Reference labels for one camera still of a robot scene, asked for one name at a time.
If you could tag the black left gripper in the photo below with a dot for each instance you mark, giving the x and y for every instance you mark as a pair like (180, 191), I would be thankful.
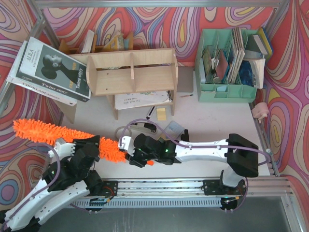
(89, 144)

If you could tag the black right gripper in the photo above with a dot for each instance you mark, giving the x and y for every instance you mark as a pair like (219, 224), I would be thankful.
(136, 157)

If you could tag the orange chenille duster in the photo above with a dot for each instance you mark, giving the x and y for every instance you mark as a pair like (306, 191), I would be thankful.
(38, 131)

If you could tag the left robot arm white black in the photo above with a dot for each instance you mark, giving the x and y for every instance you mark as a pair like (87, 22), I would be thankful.
(40, 204)

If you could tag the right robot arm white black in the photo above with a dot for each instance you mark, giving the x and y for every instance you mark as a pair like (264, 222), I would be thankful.
(238, 153)

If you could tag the wooden bookshelf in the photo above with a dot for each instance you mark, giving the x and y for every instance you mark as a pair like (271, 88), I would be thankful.
(131, 71)

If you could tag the silver black stapler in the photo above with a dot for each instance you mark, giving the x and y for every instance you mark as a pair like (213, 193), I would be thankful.
(148, 128)

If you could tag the black white marker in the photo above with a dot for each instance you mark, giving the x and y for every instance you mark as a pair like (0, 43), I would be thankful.
(151, 111)

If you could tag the masking tape roll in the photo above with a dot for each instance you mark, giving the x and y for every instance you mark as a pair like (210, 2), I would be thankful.
(121, 129)

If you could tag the small calculator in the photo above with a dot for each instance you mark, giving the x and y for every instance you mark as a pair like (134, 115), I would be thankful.
(172, 131)

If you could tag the yellow sticky notes pad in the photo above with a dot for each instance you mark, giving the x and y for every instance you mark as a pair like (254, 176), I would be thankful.
(161, 114)

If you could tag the spiral notebook under shelf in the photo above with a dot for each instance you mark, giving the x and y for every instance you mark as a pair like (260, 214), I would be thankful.
(133, 100)

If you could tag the white book under top book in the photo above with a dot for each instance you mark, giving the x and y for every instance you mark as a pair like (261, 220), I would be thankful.
(12, 78)

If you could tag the mint green desk organizer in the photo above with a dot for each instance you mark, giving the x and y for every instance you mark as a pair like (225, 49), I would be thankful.
(209, 87)

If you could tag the black white Twins story book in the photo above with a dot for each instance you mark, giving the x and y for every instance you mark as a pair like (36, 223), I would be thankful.
(43, 65)

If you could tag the red booklet in organizer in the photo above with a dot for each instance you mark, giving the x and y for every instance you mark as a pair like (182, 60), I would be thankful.
(222, 65)

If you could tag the pink pig figurine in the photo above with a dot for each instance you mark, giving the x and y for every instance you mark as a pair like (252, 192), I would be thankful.
(260, 111)

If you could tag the open white book in organizer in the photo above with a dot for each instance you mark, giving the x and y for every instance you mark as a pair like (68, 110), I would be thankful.
(257, 66)

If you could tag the stack of thin beige books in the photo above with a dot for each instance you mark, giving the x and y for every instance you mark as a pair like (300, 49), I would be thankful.
(236, 55)

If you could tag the blue yellow book in organizer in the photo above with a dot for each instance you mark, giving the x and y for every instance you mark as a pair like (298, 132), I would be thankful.
(262, 42)

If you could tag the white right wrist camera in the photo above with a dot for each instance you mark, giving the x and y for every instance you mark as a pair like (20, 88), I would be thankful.
(126, 145)

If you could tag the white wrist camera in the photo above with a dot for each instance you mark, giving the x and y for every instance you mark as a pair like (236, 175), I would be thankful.
(64, 149)
(126, 145)

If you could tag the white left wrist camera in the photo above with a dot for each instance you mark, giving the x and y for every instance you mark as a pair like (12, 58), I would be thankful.
(64, 149)

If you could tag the aluminium mounting rail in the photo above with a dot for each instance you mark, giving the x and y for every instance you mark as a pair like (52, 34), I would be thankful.
(262, 186)

